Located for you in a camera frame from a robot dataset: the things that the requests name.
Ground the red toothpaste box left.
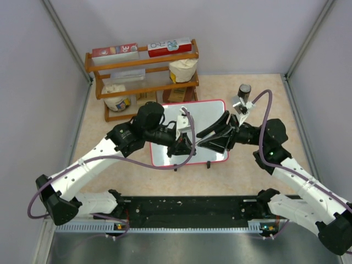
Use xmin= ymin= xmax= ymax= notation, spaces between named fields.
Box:
xmin=91 ymin=43 xmax=139 ymax=65

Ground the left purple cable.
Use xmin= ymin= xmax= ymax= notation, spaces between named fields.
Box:
xmin=27 ymin=107 xmax=196 ymax=240

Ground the wooden three-tier shelf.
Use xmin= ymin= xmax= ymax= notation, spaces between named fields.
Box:
xmin=85 ymin=40 xmax=199 ymax=122

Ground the white bag bottom shelf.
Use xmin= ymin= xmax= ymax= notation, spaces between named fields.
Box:
xmin=102 ymin=84 xmax=131 ymax=112

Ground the brown cardboard box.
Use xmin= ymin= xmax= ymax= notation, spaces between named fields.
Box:
xmin=162 ymin=86 xmax=195 ymax=103

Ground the red white box right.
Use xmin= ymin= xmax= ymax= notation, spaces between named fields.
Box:
xmin=147 ymin=37 xmax=192 ymax=57

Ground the small tan box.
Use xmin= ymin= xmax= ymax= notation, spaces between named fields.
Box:
xmin=136 ymin=92 xmax=157 ymax=105

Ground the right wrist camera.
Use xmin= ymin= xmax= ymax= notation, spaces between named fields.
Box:
xmin=232 ymin=95 xmax=255 ymax=126

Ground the black drink can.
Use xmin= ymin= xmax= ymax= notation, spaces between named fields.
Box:
xmin=238 ymin=84 xmax=251 ymax=102

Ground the pink framed whiteboard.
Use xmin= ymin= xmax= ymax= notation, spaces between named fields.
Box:
xmin=150 ymin=100 xmax=228 ymax=167

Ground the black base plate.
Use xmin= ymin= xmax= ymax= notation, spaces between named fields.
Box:
xmin=107 ymin=196 xmax=280 ymax=229

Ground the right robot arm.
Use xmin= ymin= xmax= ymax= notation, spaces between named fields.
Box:
xmin=197 ymin=111 xmax=351 ymax=255

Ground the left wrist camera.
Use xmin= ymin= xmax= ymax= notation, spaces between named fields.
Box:
xmin=175 ymin=107 xmax=192 ymax=138

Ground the white bag shelf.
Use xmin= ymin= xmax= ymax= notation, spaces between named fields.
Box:
xmin=102 ymin=84 xmax=131 ymax=112
xmin=168 ymin=59 xmax=198 ymax=84

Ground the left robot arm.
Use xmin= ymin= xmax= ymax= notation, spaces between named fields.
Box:
xmin=36 ymin=102 xmax=195 ymax=226

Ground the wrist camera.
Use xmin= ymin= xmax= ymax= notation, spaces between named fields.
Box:
xmin=232 ymin=95 xmax=255 ymax=126
xmin=175 ymin=107 xmax=192 ymax=138

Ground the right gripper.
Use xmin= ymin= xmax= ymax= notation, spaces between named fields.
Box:
xmin=196 ymin=111 xmax=266 ymax=154

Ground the clear plastic container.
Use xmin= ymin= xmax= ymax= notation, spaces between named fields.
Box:
xmin=109 ymin=69 xmax=146 ymax=84

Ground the white bag middle shelf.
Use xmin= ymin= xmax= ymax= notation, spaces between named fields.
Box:
xmin=168 ymin=59 xmax=198 ymax=84

